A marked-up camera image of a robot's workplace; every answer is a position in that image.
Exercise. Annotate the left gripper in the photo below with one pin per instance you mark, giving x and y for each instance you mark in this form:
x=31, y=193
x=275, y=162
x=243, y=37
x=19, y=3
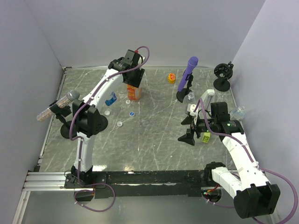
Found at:
x=136, y=82

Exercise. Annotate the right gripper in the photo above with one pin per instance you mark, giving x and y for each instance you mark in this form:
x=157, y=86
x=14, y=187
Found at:
x=188, y=137

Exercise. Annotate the orange drink bottle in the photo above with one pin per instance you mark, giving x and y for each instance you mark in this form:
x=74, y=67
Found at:
x=134, y=93

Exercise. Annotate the blue label water bottle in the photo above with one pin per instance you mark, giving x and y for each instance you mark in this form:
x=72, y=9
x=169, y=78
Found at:
x=111, y=99

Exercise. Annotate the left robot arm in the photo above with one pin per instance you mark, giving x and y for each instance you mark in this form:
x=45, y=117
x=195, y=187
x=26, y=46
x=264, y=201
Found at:
x=87, y=120

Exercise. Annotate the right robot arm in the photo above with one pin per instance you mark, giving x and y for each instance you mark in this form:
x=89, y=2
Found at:
x=253, y=194

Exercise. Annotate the clear open bottle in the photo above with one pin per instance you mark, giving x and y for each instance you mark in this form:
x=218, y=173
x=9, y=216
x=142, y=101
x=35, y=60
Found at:
x=190, y=98

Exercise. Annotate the small clear labelled bottle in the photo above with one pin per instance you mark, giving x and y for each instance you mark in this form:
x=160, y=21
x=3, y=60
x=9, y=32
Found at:
x=237, y=113

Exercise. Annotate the green toy block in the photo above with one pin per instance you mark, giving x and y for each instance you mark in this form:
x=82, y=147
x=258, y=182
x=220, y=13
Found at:
x=206, y=137

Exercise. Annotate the purple microphone stand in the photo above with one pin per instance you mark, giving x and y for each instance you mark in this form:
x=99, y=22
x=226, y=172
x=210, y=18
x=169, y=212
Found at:
x=185, y=91

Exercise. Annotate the yellow orange toy cap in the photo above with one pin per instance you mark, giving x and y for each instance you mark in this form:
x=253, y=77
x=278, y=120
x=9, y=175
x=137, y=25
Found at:
x=171, y=78

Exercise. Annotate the small white cap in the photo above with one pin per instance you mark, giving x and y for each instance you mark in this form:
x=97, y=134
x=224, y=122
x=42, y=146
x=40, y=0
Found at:
x=107, y=113

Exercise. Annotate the empty black stand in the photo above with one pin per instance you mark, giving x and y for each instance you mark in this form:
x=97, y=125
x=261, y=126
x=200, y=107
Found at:
x=103, y=123

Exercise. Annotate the purple microphone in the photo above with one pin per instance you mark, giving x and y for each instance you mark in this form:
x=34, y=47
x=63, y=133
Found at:
x=191, y=65

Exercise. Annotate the silver glitter microphone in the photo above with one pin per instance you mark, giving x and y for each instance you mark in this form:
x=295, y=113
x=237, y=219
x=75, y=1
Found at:
x=60, y=104

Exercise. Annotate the black round clamp stand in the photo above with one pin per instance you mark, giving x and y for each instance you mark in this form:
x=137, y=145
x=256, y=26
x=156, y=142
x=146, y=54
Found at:
x=223, y=72

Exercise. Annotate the black microphone stand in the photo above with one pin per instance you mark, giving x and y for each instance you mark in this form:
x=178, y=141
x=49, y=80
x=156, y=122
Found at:
x=60, y=114

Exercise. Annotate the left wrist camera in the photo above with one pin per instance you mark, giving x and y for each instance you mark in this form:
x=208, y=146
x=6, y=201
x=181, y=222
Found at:
x=140, y=57

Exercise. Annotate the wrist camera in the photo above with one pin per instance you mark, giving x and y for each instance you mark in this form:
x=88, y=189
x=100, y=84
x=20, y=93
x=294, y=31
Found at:
x=191, y=110
x=140, y=57

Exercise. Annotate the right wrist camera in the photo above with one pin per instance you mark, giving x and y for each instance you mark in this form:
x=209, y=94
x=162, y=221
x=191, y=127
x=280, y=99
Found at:
x=191, y=110

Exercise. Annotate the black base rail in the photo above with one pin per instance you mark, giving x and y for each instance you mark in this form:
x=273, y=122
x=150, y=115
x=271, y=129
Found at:
x=105, y=184

